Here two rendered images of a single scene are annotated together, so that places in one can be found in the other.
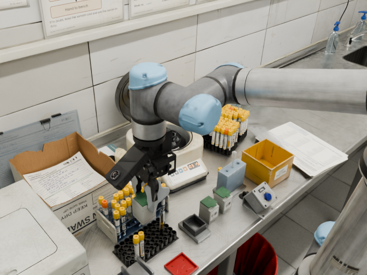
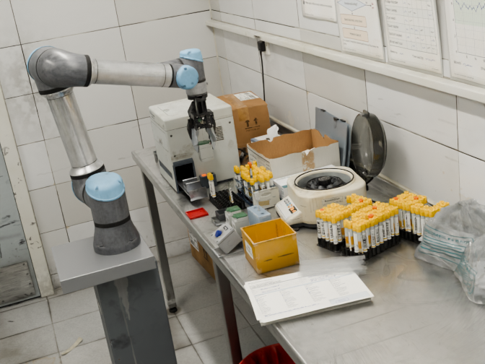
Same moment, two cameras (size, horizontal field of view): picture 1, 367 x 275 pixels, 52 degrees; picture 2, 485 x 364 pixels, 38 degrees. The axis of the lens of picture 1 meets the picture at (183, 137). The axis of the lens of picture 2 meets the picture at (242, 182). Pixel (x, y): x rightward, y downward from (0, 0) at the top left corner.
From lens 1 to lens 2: 2.78 m
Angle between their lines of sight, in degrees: 100
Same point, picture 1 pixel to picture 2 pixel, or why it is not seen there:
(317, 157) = (273, 295)
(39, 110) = (341, 110)
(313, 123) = (370, 324)
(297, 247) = not seen: outside the picture
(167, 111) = not seen: hidden behind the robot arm
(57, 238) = (176, 115)
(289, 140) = (323, 284)
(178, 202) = not seen: hidden behind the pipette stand
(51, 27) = (343, 44)
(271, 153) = (286, 250)
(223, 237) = (208, 230)
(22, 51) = (323, 53)
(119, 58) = (384, 100)
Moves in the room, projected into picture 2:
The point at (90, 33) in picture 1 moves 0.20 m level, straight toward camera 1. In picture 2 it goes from (352, 59) to (294, 65)
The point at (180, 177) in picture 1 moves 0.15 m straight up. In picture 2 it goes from (281, 206) to (276, 165)
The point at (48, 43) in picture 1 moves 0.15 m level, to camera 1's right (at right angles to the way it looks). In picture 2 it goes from (333, 54) to (320, 64)
